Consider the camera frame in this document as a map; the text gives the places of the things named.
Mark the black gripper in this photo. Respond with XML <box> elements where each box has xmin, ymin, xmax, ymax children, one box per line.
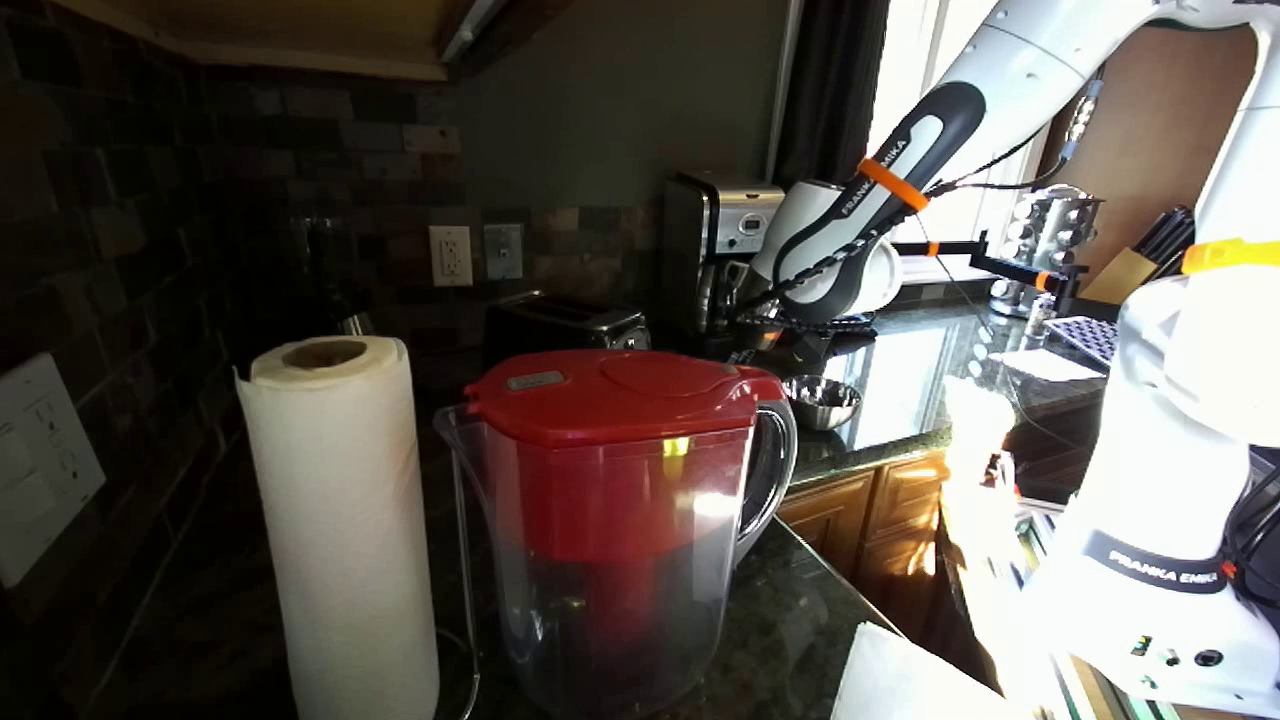
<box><xmin>753</xmin><ymin>296</ymin><xmax>850</xmax><ymax>384</ymax></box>

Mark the silver metal bowl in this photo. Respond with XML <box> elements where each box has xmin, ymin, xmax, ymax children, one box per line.
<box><xmin>788</xmin><ymin>377</ymin><xmax>862</xmax><ymax>435</ymax></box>

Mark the black silver coffee maker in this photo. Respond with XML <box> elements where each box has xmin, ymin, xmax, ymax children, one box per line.
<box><xmin>660</xmin><ymin>171</ymin><xmax>792</xmax><ymax>356</ymax></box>

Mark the wooden base cabinet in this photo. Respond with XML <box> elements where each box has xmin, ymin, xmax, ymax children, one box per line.
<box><xmin>775</xmin><ymin>448</ymin><xmax>994</xmax><ymax>685</ymax></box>

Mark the black toaster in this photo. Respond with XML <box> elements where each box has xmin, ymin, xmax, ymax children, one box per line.
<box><xmin>479</xmin><ymin>291</ymin><xmax>654</xmax><ymax>372</ymax></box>

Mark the dark window curtain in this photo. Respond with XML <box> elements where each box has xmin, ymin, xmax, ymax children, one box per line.
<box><xmin>775</xmin><ymin>0</ymin><xmax>896</xmax><ymax>191</ymax></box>

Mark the clear pitcher with red lid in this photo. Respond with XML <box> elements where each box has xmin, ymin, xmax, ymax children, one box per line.
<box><xmin>432</xmin><ymin>349</ymin><xmax>804</xmax><ymax>720</ymax></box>

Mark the blue patterned cloth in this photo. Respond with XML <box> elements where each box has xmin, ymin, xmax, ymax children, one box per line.
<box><xmin>1041</xmin><ymin>310</ymin><xmax>1125</xmax><ymax>377</ymax></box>

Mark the wooden knife block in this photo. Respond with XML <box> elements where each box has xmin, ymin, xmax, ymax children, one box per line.
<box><xmin>1074</xmin><ymin>203</ymin><xmax>1194</xmax><ymax>310</ymax></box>

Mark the white paper sheet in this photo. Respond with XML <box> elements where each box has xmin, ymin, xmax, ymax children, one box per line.
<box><xmin>829</xmin><ymin>620</ymin><xmax>1037</xmax><ymax>720</ymax></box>

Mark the dark blender with silver base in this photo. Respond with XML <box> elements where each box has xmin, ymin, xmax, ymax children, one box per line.
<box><xmin>297</xmin><ymin>212</ymin><xmax>376</xmax><ymax>334</ymax></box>

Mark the white paper towel roll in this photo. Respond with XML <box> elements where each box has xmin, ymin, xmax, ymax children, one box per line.
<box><xmin>232</xmin><ymin>332</ymin><xmax>445</xmax><ymax>720</ymax></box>

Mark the black camera mount rod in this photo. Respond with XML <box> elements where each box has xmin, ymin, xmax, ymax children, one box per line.
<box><xmin>915</xmin><ymin>233</ymin><xmax>1071</xmax><ymax>296</ymax></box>

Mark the grey wall outlet plate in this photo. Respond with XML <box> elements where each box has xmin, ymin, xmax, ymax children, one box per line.
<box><xmin>479</xmin><ymin>219</ymin><xmax>528</xmax><ymax>284</ymax></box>

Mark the white wall switch plate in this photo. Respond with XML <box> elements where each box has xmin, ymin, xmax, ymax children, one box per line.
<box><xmin>425</xmin><ymin>219</ymin><xmax>479</xmax><ymax>291</ymax></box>

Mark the black base cable bundle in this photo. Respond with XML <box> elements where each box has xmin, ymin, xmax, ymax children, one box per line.
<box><xmin>1217</xmin><ymin>444</ymin><xmax>1280</xmax><ymax>630</ymax></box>

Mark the wooden wall cabinet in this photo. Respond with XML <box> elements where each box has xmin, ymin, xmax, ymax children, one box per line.
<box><xmin>51</xmin><ymin>0</ymin><xmax>576</xmax><ymax>85</ymax></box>

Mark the white wall outlet plate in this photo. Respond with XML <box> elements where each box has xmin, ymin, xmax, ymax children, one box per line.
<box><xmin>0</xmin><ymin>350</ymin><xmax>113</xmax><ymax>592</ymax></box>

